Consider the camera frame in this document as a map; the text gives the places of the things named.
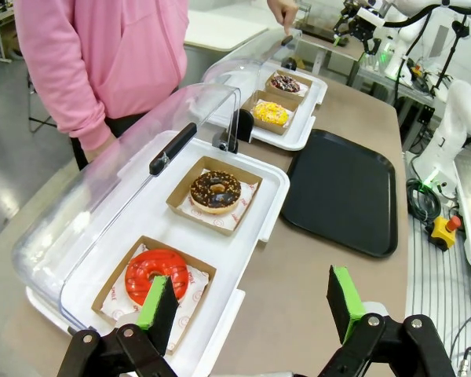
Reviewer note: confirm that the left gripper green-padded right finger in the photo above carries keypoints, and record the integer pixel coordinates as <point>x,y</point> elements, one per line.
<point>347,306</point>

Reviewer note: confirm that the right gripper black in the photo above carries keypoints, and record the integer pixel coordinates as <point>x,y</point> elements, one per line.
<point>360,28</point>

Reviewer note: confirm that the left gripper green-padded left finger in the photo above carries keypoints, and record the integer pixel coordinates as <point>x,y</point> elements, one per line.
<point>157,314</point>

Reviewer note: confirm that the person's right forearm pink sleeve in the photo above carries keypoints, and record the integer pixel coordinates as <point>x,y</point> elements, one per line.
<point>70,90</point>

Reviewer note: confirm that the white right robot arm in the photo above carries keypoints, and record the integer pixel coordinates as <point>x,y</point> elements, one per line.
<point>459,118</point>

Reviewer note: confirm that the red glazed donut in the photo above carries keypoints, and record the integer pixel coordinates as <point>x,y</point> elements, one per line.
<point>145,267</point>

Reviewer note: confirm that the brown cardboard donut tray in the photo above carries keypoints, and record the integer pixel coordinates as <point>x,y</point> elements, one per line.
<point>114,290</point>
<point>259,125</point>
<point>304,84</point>
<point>180,196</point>

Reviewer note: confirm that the dark donut with coloured sprinkles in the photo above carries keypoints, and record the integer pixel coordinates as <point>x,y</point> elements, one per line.
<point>284,83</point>

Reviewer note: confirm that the yellow sprinkled donut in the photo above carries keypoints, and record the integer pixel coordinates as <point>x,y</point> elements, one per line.
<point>271,112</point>

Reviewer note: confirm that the black plastic serving tray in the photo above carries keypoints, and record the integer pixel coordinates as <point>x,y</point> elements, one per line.
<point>341,188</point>

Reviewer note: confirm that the chocolate donut with nut sprinkles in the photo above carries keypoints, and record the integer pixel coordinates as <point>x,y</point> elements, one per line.
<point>204,196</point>

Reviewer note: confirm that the person's left hand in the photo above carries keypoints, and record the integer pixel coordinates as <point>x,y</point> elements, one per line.
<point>282,12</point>

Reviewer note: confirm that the person's right hand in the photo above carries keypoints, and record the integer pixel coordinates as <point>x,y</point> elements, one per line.
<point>100,151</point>

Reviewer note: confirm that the clear glass box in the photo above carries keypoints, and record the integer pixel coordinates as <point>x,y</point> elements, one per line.
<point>318,21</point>

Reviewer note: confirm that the white printed paper liner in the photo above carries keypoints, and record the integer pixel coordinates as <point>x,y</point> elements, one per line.
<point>198,286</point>
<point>243,204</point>

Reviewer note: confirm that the white display case base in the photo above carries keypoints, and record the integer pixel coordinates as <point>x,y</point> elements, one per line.
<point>298,125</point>
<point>235,255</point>

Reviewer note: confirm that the yellow emergency stop button box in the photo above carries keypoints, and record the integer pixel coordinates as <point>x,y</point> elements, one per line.
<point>443,233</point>

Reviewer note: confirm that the white background table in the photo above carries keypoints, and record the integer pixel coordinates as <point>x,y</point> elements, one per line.
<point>220,27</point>

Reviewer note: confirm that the person's black trousers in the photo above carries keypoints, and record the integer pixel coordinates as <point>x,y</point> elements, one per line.
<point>117,125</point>

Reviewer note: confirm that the person's pink hoodie torso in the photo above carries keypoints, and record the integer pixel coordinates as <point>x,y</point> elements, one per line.
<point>133,47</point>

